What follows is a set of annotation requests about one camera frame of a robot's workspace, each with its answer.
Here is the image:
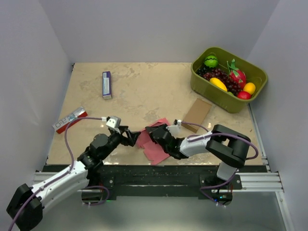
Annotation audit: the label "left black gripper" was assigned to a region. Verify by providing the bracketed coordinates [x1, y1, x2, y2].
[100, 126, 140, 159]

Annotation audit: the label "pink paper box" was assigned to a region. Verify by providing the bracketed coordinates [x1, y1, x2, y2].
[136, 128, 170, 166]

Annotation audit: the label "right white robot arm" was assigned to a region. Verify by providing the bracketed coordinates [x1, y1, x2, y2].
[145, 124, 251, 189]

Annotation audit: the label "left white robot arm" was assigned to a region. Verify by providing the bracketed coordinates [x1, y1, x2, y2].
[6, 126, 141, 231]

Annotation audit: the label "brown cardboard box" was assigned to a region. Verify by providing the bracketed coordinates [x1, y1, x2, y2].
[182, 99, 212, 133]

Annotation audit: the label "purple toothpaste box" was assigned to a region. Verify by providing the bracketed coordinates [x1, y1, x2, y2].
[102, 71, 112, 100]

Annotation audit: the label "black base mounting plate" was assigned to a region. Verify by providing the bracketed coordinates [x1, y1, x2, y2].
[71, 164, 243, 202]

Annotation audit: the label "dark purple toy grapes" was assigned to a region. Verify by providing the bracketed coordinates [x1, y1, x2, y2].
[196, 66, 242, 96]

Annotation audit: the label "yellow toy mango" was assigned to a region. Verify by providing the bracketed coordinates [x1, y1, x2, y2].
[209, 77, 228, 92]

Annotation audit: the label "olive green plastic bin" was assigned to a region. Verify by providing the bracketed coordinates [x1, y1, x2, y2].
[190, 47, 268, 114]

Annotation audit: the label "green toy watermelon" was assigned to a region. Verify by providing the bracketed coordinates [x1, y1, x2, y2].
[204, 55, 218, 68]

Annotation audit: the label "red toy apple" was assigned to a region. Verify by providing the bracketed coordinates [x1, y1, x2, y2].
[237, 91, 251, 100]

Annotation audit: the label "red toy dragon fruit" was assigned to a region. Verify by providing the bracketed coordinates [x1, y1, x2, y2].
[227, 59, 246, 90]

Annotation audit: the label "orange toy lemon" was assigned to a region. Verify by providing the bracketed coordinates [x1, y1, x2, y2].
[243, 82, 256, 95]

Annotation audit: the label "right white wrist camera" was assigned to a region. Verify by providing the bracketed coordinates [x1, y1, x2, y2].
[166, 119, 182, 137]

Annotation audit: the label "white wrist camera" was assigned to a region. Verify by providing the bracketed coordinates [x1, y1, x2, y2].
[166, 119, 182, 137]
[106, 116, 121, 133]

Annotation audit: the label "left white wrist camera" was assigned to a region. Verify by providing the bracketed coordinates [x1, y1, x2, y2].
[106, 116, 121, 133]

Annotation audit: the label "aluminium frame rail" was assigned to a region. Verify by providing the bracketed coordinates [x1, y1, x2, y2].
[30, 105, 286, 200]

